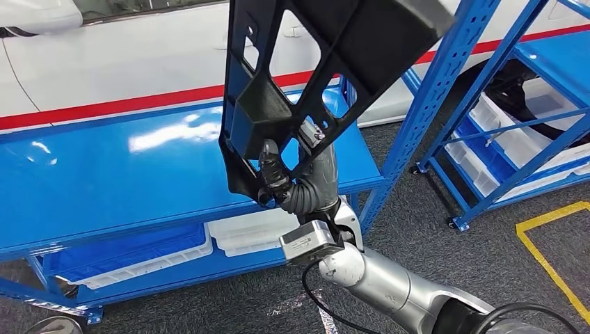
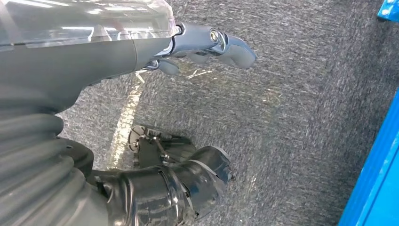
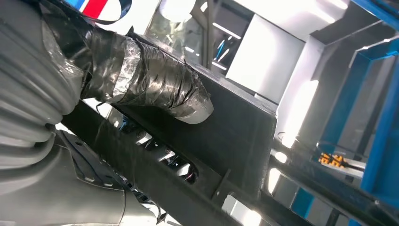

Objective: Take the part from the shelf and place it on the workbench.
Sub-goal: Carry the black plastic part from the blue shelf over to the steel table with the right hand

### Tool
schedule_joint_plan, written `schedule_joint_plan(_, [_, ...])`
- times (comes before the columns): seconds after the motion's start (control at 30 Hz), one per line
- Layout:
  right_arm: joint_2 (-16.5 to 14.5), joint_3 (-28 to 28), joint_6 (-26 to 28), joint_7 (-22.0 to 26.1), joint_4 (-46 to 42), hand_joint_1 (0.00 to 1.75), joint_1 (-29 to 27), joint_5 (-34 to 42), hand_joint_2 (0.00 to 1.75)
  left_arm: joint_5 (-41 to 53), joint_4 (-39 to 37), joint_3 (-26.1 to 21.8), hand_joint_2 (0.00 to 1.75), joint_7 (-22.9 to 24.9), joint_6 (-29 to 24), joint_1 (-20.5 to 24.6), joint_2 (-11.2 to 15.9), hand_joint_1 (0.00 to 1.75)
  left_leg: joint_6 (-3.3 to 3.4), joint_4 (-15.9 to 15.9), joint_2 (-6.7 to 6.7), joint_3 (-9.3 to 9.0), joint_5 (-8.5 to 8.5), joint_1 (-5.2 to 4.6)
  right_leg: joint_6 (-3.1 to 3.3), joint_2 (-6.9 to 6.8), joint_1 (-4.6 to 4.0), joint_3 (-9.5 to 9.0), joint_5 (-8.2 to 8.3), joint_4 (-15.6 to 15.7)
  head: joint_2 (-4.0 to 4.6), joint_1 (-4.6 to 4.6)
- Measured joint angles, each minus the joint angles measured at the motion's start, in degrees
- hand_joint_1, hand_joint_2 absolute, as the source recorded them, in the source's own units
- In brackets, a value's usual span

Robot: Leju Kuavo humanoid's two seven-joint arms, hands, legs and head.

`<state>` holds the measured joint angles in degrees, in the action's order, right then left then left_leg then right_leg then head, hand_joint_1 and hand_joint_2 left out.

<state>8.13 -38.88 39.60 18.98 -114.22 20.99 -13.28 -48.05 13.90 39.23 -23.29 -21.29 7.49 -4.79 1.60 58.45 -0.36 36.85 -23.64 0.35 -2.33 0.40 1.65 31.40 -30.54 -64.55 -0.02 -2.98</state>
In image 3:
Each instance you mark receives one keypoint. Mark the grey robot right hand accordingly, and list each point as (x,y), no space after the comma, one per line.
(156,78)

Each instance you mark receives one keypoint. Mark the blue metal shelf rack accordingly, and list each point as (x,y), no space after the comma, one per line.
(380,140)

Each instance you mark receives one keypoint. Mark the small orange object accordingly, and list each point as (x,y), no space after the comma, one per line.
(332,160)

